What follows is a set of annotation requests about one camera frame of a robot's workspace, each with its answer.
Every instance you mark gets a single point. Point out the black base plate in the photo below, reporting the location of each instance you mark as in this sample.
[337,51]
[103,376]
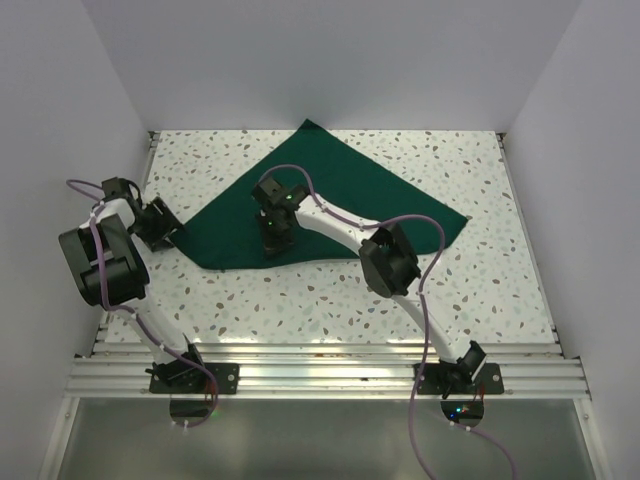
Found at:
[223,379]
[437,381]

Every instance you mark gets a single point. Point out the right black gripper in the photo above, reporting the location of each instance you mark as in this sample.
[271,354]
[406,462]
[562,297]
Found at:
[276,246]

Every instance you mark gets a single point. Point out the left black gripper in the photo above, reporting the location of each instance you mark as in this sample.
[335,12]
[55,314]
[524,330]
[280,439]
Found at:
[166,224]

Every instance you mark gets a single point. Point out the aluminium rail frame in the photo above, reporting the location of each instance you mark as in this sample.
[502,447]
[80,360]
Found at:
[326,368]

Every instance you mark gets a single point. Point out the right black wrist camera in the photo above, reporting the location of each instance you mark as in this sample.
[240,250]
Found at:
[269,192]

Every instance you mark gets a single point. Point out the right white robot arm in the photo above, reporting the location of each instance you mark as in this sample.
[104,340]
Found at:
[389,265]

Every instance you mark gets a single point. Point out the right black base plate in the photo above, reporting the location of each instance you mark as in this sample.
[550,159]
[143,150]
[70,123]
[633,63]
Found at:
[437,381]

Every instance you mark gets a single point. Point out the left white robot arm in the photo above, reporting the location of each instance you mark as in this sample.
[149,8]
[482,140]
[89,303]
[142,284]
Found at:
[109,272]

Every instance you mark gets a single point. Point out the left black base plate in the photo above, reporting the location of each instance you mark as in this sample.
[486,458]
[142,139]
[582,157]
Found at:
[223,379]

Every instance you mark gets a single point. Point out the green surgical cloth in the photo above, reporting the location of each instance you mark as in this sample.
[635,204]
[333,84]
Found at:
[224,235]

